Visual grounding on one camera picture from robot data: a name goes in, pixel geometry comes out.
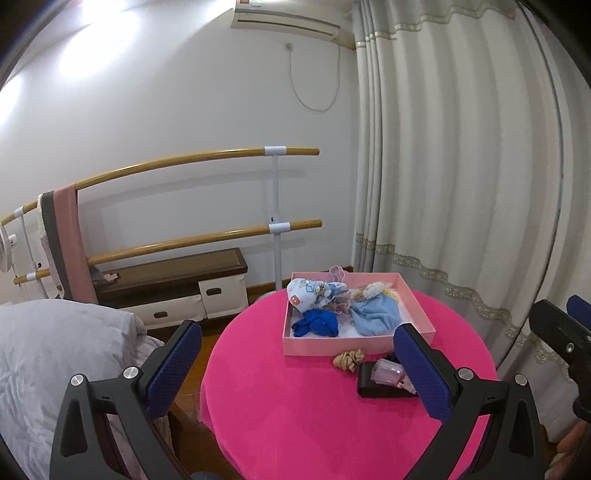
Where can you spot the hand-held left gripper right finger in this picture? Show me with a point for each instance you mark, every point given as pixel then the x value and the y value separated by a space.
pixel 422 369

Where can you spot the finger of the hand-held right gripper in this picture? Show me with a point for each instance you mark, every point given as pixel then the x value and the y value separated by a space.
pixel 554 327
pixel 579 309

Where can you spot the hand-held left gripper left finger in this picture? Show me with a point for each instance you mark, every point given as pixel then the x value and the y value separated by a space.
pixel 171 364

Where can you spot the light blue towel cap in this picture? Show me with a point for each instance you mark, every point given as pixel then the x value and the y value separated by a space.
pixel 374 318

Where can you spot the yellow crochet toy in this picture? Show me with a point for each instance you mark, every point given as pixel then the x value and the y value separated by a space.
pixel 392 295

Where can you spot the pink shallow box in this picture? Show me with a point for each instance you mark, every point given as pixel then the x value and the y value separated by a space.
pixel 314 346

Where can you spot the blue sock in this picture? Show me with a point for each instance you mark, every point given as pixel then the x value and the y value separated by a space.
pixel 318 323

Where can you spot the white printed sock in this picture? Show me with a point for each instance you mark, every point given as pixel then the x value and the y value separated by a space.
pixel 304 295
pixel 337 290

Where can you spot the person's right forearm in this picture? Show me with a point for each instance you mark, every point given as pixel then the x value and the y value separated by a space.
pixel 577 443

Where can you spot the clear pink pouch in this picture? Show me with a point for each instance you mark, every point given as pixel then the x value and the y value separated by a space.
pixel 390 374

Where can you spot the white storage drawer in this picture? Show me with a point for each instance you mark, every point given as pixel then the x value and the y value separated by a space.
pixel 171 314
pixel 221 295

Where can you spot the black case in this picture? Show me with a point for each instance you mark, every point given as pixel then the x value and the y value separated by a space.
pixel 369 387

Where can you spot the beige scrunchie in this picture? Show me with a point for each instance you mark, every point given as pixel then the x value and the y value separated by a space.
pixel 348 360

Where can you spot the dark wooden bench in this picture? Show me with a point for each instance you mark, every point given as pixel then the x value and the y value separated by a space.
pixel 175 272

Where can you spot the person's leg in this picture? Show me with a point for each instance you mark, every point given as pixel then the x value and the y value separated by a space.
pixel 199 475

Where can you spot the light grey duvet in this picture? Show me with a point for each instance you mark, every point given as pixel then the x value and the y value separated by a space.
pixel 55 360

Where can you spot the pink tablecloth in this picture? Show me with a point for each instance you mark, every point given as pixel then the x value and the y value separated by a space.
pixel 300 415

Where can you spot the pink towel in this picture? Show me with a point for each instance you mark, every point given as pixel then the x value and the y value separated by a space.
pixel 69 240

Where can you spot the grey towel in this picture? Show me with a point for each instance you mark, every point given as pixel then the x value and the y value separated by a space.
pixel 48 240

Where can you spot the white pleated curtain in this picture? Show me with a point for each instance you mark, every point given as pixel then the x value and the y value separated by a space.
pixel 461 161

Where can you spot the white fan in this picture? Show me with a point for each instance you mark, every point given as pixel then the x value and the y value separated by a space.
pixel 7 251

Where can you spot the white air conditioner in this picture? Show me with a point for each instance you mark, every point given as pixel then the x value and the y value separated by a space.
pixel 286 23

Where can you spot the short wooden barre rail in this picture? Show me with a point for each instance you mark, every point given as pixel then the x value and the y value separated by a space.
pixel 184 240

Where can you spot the white barre post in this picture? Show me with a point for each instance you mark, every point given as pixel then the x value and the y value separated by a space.
pixel 27 244
pixel 277 194

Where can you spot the long wooden barre rail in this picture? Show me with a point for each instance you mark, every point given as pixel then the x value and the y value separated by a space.
pixel 184 159

